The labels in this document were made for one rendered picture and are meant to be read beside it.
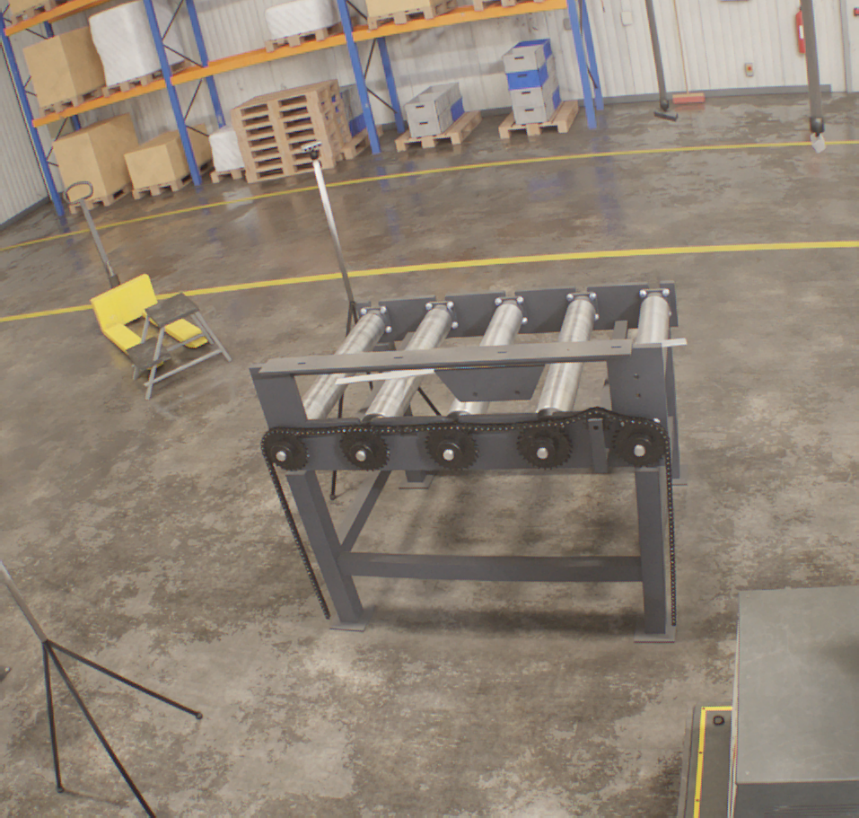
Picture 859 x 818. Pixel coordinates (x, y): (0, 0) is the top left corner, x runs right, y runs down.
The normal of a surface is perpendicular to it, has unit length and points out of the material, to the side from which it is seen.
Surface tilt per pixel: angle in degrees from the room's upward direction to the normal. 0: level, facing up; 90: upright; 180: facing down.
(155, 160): 90
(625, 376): 90
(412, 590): 0
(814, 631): 0
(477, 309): 90
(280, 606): 0
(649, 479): 90
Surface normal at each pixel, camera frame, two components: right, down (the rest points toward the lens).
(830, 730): -0.20, -0.85
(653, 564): -0.26, 0.53
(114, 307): 0.60, 0.29
